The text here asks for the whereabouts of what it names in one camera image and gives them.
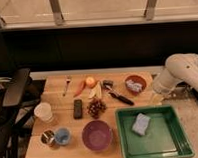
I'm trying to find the blue cup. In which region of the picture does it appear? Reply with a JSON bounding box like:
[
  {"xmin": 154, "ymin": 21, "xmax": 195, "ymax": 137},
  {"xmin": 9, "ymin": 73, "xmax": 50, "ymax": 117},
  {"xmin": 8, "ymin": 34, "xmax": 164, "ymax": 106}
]
[{"xmin": 54, "ymin": 127, "xmax": 71, "ymax": 146}]

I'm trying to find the bunch of dark grapes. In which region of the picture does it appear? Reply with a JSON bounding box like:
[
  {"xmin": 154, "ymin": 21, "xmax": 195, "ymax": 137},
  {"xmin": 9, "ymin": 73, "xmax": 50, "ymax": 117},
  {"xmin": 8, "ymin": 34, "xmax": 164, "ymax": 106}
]
[{"xmin": 87, "ymin": 99, "xmax": 106, "ymax": 119}]

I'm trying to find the green plastic tray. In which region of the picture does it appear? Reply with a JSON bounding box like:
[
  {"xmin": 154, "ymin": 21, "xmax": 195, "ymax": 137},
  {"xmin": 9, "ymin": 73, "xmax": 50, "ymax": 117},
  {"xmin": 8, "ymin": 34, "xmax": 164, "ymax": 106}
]
[{"xmin": 115, "ymin": 105, "xmax": 195, "ymax": 158}]

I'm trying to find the orange carrot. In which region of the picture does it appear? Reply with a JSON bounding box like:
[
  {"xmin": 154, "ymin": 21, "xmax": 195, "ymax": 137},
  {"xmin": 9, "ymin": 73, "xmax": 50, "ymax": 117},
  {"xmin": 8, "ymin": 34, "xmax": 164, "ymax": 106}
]
[{"xmin": 73, "ymin": 80, "xmax": 86, "ymax": 97}]

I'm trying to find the light blue sponge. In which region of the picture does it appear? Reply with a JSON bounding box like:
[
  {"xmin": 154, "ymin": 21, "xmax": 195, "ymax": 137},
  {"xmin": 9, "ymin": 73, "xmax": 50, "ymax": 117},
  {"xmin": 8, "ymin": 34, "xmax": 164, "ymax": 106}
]
[{"xmin": 132, "ymin": 113, "xmax": 151, "ymax": 135}]

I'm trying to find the red bowl with cloth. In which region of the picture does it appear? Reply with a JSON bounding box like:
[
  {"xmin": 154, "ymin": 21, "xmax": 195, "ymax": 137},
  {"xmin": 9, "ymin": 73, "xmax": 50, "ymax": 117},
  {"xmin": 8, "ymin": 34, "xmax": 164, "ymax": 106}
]
[{"xmin": 125, "ymin": 75, "xmax": 147, "ymax": 96}]

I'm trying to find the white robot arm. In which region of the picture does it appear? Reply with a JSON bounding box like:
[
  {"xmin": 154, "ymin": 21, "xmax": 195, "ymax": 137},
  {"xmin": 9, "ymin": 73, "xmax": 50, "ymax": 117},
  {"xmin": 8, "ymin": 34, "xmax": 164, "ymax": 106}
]
[{"xmin": 152, "ymin": 53, "xmax": 198, "ymax": 95}]

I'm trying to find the black remote control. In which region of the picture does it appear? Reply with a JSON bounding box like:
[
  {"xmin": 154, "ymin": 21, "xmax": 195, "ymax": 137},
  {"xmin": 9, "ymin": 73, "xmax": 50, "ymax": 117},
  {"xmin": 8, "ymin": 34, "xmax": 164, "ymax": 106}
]
[{"xmin": 73, "ymin": 100, "xmax": 83, "ymax": 119}]

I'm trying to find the yellow banana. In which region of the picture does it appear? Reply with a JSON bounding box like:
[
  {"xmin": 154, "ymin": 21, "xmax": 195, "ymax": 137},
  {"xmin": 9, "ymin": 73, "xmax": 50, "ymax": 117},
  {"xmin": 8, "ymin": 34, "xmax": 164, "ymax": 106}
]
[{"xmin": 88, "ymin": 82, "xmax": 102, "ymax": 99}]

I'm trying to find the small metal can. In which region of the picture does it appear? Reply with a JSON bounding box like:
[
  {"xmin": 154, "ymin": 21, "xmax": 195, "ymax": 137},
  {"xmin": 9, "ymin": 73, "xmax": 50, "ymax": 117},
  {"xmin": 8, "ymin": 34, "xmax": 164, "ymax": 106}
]
[{"xmin": 40, "ymin": 130, "xmax": 55, "ymax": 147}]

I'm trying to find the purple bowl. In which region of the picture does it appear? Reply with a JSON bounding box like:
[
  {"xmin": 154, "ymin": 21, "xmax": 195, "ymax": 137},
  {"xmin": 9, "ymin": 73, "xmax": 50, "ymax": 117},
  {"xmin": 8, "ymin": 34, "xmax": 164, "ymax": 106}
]
[{"xmin": 81, "ymin": 120, "xmax": 113, "ymax": 152}]

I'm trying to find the orange fruit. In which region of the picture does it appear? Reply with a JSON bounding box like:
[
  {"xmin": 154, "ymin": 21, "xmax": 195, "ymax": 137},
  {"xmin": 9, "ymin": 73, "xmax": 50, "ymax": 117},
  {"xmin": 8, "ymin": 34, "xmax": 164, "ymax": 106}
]
[{"xmin": 85, "ymin": 77, "xmax": 97, "ymax": 88}]

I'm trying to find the black handled knife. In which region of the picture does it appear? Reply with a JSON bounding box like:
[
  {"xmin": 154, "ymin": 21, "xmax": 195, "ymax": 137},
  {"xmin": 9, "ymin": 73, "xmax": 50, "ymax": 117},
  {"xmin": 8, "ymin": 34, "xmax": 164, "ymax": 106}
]
[{"xmin": 105, "ymin": 86, "xmax": 134, "ymax": 106}]

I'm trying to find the silver fork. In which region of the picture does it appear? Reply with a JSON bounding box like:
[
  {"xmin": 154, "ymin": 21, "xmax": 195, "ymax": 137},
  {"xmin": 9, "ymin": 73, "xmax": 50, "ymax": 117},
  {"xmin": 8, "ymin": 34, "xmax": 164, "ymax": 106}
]
[{"xmin": 62, "ymin": 76, "xmax": 72, "ymax": 96}]

